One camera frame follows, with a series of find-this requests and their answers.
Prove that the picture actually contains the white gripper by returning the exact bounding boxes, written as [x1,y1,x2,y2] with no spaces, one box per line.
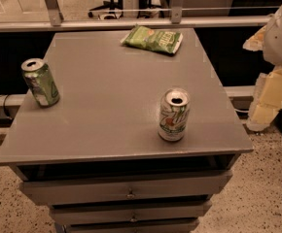
[243,5,282,131]

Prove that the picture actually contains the green soda can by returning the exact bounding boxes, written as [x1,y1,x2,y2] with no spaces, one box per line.
[21,58,60,107]

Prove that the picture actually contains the white 7up soda can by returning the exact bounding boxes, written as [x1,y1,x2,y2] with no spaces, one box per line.
[159,88,191,142]

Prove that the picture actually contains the green chip bag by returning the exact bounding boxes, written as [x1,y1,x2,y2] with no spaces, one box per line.
[121,25,183,54]

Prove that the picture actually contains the top drawer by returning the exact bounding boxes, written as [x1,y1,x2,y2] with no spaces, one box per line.
[19,170,232,205]

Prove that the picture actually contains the drawer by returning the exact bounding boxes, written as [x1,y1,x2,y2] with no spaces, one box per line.
[50,201,211,225]
[67,218,199,233]
[19,170,232,205]

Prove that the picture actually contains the bottom drawer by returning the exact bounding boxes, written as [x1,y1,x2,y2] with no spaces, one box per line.
[67,218,199,233]

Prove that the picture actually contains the grey drawer cabinet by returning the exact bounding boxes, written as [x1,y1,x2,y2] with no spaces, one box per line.
[0,28,255,233]

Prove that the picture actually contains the middle drawer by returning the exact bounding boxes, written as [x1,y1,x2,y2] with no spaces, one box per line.
[50,201,211,225]

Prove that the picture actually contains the white cable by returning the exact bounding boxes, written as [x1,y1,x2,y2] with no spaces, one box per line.
[233,107,250,115]

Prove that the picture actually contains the metal window rail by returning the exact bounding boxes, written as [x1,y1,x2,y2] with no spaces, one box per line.
[0,0,270,32]

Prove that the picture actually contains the black cable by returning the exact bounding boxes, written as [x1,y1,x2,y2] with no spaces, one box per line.
[2,94,14,119]

